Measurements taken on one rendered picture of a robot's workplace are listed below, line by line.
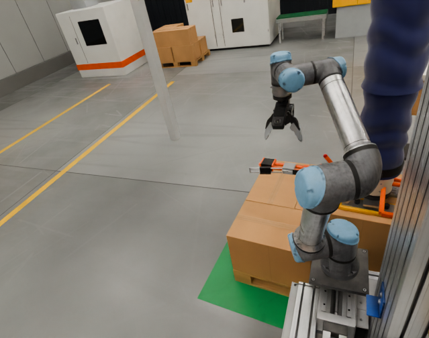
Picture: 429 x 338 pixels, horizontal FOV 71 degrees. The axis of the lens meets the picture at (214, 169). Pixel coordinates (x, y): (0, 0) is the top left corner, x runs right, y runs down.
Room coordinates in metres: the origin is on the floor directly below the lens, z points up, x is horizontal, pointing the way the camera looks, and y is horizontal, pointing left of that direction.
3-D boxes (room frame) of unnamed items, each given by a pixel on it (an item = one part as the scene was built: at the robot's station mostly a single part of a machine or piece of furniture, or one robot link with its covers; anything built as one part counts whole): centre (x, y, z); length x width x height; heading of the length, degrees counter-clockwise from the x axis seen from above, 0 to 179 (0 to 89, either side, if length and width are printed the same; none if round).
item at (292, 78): (0.98, -0.33, 1.81); 0.11 x 0.11 x 0.08; 88
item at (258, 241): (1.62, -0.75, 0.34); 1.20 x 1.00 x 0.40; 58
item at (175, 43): (8.67, 0.21, 0.45); 1.21 x 1.02 x 0.90; 62
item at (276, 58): (1.07, -0.31, 1.81); 0.09 x 0.08 x 0.11; 178
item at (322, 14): (8.44, -3.06, 0.32); 1.25 x 0.50 x 0.64; 62
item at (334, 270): (0.77, -0.44, 1.09); 0.15 x 0.15 x 0.10
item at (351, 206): (1.12, -0.78, 0.97); 0.34 x 0.10 x 0.05; 56
